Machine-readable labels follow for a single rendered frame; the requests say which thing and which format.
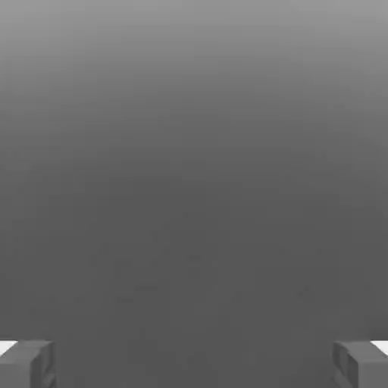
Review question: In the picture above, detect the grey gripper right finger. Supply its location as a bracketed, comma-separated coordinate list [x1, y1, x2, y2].
[331, 339, 388, 388]

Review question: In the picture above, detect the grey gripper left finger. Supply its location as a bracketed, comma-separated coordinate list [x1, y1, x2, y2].
[0, 339, 58, 388]

